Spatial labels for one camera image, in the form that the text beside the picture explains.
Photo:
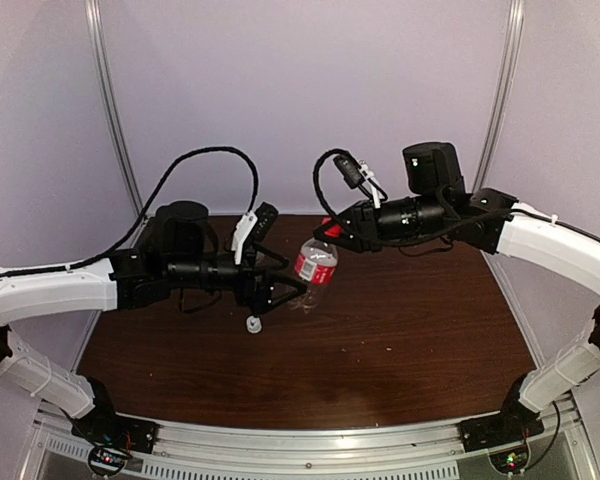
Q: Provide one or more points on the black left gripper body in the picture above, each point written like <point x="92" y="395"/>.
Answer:
<point x="244" y="291"/>

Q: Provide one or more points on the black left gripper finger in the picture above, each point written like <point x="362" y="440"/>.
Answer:
<point x="268" y="259"/>
<point x="277" y="291"/>

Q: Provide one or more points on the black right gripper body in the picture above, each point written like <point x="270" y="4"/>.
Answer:
<point x="372" y="239"/>

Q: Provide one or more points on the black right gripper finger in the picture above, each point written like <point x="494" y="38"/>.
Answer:
<point x="348" y="218"/>
<point x="347" y="240"/>

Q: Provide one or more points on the red soda bottle cap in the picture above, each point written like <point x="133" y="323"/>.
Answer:
<point x="330" y="228"/>

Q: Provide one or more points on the clear plastic bottle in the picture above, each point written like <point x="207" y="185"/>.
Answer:
<point x="309" y="301"/>

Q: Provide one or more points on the red label soda bottle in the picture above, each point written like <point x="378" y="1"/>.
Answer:
<point x="316" y="262"/>

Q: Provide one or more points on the white bottle cap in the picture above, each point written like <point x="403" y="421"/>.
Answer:
<point x="253" y="324"/>

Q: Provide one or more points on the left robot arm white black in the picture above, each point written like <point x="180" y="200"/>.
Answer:
<point x="177" y="250"/>

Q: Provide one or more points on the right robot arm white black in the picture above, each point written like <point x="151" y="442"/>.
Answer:
<point x="440" y="207"/>

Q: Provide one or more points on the left round circuit board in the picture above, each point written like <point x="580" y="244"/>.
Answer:
<point x="106" y="461"/>

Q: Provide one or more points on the round circuit board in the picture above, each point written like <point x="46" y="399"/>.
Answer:
<point x="106" y="461"/>
<point x="511" y="459"/>

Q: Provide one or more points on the right round circuit board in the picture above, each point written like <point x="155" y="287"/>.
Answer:
<point x="511" y="459"/>

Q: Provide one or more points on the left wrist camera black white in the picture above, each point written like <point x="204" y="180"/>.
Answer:
<point x="252" y="228"/>

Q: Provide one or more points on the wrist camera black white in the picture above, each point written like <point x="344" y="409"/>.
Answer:
<point x="252" y="228"/>
<point x="358" y="176"/>

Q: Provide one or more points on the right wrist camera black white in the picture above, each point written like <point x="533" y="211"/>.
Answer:
<point x="358" y="176"/>

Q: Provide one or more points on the right aluminium frame post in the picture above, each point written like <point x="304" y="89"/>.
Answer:
<point x="514" y="29"/>

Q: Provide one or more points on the aluminium frame post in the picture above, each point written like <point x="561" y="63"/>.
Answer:
<point x="111" y="112"/>
<point x="514" y="29"/>

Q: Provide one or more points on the aluminium front rail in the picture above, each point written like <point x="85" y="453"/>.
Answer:
<point x="430" y="450"/>

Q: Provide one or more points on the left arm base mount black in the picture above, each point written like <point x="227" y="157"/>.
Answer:
<point x="122" y="432"/>

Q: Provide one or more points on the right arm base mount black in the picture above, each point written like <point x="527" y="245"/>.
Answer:
<point x="496" y="430"/>

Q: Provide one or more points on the left aluminium frame post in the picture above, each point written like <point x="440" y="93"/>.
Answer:
<point x="111" y="112"/>

